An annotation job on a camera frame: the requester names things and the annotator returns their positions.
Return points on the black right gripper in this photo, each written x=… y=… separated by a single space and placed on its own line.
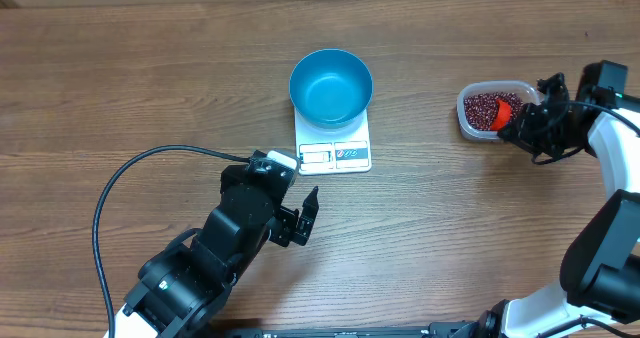
x=524 y=133

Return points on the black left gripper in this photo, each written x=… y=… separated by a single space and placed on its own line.
x=285 y=220

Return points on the red measuring scoop blue handle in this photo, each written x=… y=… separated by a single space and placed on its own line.
x=503 y=115

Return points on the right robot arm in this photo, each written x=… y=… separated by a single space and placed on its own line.
x=598 y=285

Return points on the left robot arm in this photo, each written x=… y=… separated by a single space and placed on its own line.
x=181 y=288

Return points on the white digital kitchen scale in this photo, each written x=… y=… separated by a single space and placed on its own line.
x=333 y=150

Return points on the blue bowl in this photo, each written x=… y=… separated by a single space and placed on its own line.
x=331 y=87

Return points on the clear plastic container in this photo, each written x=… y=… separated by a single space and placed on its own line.
x=525 y=91

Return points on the red beans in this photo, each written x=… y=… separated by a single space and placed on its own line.
x=480 y=110

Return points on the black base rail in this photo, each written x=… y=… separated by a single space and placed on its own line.
x=433 y=330

